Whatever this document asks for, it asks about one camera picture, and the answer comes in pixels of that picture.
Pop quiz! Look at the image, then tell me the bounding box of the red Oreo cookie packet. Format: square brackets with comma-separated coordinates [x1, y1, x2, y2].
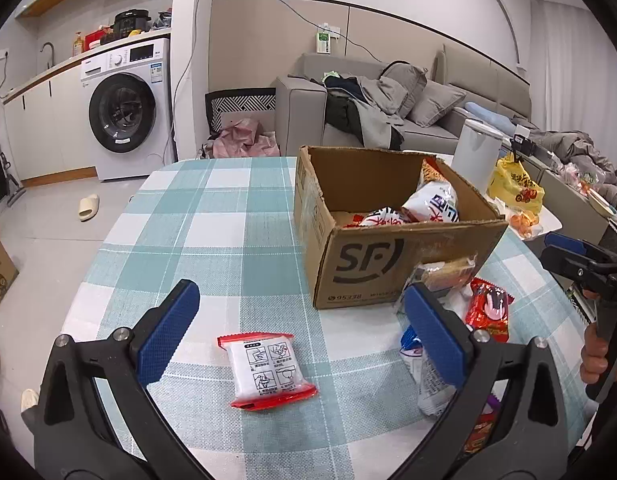
[463, 393, 501, 455]

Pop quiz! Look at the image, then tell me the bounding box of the white red noodle snack bag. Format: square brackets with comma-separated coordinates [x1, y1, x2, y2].
[345, 206, 415, 229]

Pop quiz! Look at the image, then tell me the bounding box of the person's right hand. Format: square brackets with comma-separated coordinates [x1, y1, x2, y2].
[579, 323, 609, 385]

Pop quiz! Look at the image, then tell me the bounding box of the white side table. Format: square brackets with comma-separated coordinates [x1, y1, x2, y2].
[486, 193, 562, 242]

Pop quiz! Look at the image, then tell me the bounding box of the yellow plastic bag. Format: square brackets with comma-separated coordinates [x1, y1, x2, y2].
[487, 153, 545, 214]

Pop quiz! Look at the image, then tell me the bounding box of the grey blanket heap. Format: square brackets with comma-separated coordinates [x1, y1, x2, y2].
[511, 130, 617, 207]

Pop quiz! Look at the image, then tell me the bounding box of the red snack packet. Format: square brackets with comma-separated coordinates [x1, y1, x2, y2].
[465, 278, 514, 344]

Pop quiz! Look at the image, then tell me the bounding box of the purple white snack bag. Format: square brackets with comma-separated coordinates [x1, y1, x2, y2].
[399, 326, 456, 418]

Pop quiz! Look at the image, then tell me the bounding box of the white cylindrical bin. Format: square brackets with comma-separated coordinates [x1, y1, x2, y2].
[451, 119, 503, 194]

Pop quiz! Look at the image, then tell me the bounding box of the clear wrapped wafer pack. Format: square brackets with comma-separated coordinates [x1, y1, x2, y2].
[394, 257, 476, 313]

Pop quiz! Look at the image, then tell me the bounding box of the teal checked tablecloth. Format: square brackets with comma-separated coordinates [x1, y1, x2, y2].
[63, 154, 595, 479]

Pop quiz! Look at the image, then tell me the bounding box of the small white red packet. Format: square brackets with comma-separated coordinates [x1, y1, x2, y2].
[217, 332, 318, 411]

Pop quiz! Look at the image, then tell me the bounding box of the grey sofa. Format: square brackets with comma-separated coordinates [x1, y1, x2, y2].
[275, 44, 532, 155]

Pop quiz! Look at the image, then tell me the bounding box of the grey cushion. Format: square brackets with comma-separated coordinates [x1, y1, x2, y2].
[407, 80, 467, 128]

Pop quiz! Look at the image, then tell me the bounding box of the brown SF cardboard box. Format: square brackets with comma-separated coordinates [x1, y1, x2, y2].
[293, 146, 508, 310]

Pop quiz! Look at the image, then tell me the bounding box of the beige slipper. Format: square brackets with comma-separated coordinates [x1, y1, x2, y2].
[78, 194, 100, 222]

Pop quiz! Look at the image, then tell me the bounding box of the grey jacket on sofa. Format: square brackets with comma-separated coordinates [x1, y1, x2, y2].
[322, 72, 408, 151]

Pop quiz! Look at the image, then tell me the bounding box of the pink cloth pile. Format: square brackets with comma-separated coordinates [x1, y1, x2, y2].
[202, 118, 280, 158]

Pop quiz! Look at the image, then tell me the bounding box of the white washing machine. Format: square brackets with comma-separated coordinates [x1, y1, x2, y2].
[81, 36, 177, 181]

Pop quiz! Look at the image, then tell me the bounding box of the black patterned chair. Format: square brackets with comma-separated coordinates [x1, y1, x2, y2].
[205, 87, 276, 136]

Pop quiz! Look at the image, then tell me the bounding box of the black cooker pot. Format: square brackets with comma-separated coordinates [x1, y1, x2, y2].
[113, 9, 151, 39]

